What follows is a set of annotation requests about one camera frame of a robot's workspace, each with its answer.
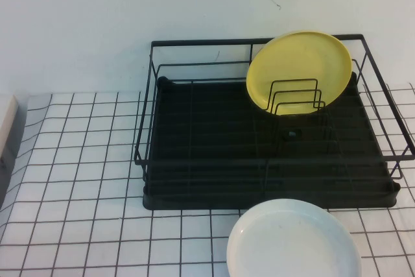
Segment black dish drying rack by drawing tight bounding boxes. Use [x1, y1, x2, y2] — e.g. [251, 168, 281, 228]
[142, 75, 401, 211]

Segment yellow plate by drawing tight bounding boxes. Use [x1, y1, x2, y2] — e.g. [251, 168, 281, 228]
[245, 30, 353, 117]

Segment white black-grid tablecloth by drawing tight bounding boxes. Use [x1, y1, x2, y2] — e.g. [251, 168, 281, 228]
[0, 82, 415, 277]

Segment beige box edge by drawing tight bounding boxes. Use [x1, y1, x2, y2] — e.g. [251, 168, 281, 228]
[0, 94, 19, 164]

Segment white plate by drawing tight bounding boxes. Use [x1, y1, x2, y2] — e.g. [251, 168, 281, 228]
[226, 198, 363, 277]

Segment black wire dish rack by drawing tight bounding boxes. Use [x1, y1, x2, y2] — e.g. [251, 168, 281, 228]
[133, 32, 415, 190]

